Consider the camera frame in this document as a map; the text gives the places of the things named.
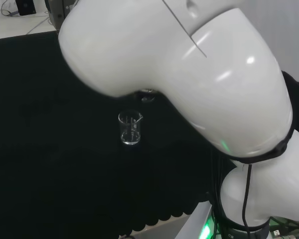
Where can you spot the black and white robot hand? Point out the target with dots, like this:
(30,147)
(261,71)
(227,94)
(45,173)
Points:
(145,91)

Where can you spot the clear glass beaker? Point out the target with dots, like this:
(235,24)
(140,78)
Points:
(130,129)
(148,99)

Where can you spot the black bench cloth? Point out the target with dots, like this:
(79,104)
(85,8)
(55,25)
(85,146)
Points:
(52,139)

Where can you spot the grey metal case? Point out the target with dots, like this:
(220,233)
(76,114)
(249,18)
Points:
(55,12)

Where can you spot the black box device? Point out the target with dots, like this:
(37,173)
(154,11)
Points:
(26,7)

